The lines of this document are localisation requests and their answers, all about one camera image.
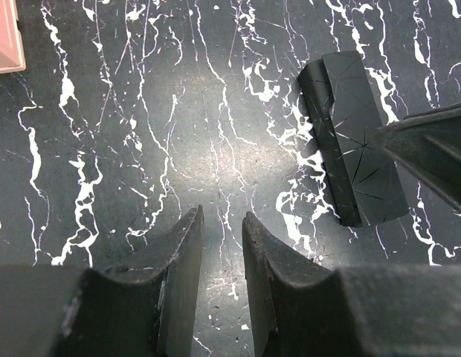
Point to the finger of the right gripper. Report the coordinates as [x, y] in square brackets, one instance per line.
[428, 145]

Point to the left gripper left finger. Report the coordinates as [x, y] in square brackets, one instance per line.
[144, 305]

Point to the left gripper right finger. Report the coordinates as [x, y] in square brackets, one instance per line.
[299, 308]

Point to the black sunglasses case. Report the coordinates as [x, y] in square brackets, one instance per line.
[364, 183]

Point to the orange plastic desk organizer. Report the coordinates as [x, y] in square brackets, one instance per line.
[12, 57]

